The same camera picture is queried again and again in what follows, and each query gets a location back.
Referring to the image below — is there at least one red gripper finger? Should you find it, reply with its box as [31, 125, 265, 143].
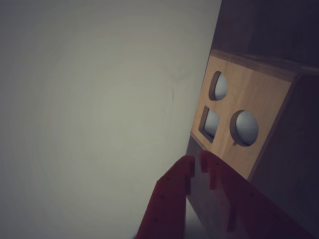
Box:
[134, 154, 195, 239]
[198, 150, 317, 239]

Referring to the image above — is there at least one wooden shape sorter box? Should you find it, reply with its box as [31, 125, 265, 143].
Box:
[186, 49, 319, 230]

